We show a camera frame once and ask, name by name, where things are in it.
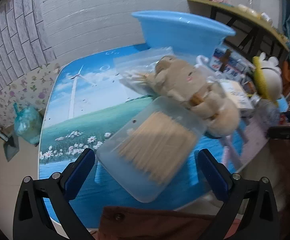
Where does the wooden desk with black legs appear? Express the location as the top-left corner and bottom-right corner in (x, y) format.
(187, 0), (290, 63)

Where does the person's brown garment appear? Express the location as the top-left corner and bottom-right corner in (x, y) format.
(97, 137), (290, 240)

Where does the white cardboard box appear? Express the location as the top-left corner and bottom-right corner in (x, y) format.
(221, 80), (254, 113)

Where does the blue and white packet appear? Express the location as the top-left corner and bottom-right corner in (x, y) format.
(211, 47), (248, 79)

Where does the white rabbit plush yellow scarf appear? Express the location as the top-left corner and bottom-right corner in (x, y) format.
(252, 52), (284, 100)

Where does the clear zip bag of swabs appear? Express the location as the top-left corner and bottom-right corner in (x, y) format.
(113, 47), (175, 97)

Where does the blue plastic basin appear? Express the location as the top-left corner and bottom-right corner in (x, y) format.
(131, 10), (236, 55)

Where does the beige plush toy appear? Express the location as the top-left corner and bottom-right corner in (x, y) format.
(145, 55), (241, 138)

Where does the clear plastic toothpick box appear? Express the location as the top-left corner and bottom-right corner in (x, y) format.
(95, 96), (208, 203)

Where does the green trash bag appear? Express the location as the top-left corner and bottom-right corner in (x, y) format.
(13, 102), (43, 144)

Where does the grey dustpan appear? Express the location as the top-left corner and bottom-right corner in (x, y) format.
(0, 130), (19, 162)

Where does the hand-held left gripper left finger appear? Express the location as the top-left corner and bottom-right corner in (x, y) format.
(14, 148), (96, 240)

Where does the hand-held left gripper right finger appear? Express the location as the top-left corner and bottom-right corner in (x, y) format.
(197, 149), (280, 240)

